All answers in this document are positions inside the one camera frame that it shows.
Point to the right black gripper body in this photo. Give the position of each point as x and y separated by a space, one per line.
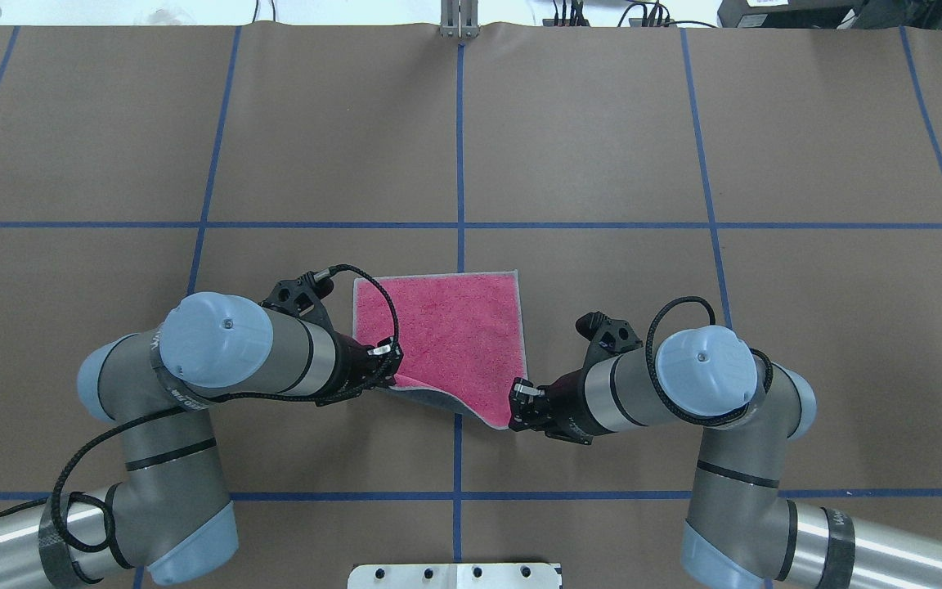
566 398

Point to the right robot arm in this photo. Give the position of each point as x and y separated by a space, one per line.
738 531

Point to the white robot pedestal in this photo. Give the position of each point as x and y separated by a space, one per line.
457 575

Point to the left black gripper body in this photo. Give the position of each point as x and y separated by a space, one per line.
351 365

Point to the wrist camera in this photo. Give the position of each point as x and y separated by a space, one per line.
294 297
607 337

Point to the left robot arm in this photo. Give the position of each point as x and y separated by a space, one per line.
150 493

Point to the pink towel grey edge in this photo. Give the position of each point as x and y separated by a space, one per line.
463 342

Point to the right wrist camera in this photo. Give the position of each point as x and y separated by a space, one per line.
607 337

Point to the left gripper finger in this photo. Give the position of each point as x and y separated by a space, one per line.
385 373
386 351

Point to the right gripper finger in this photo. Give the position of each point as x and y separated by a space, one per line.
523 392
524 419

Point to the aluminium frame post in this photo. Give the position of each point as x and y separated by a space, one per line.
459 19

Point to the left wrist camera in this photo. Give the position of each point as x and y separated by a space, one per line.
294 297

